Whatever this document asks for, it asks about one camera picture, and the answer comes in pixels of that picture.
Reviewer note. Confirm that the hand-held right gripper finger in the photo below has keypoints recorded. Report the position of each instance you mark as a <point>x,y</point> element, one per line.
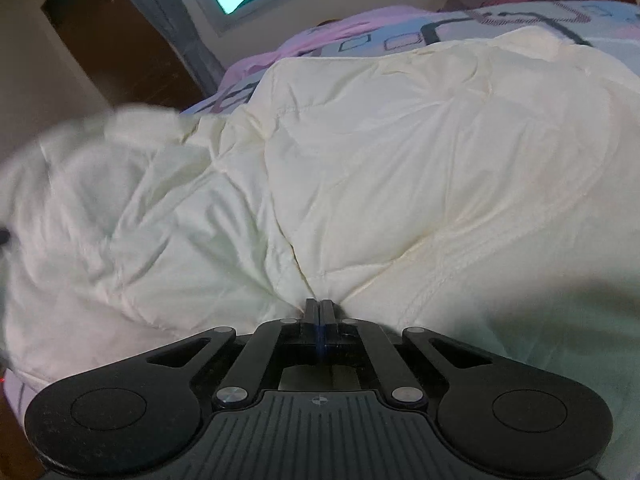
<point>326,332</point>
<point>314,332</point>

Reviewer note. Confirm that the white puffer jacket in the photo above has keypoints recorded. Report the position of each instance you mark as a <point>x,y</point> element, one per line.
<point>350,185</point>

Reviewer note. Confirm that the pink blanket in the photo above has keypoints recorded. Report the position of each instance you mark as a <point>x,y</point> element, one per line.
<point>320,40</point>

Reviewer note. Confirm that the grey curtain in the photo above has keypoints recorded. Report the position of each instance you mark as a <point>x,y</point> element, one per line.
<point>170,20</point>

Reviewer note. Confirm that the brown wooden door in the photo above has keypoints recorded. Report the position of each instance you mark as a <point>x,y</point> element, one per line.
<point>100,35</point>

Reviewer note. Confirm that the bed with patterned sheet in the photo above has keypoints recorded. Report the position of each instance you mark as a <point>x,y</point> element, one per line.
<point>555,17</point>

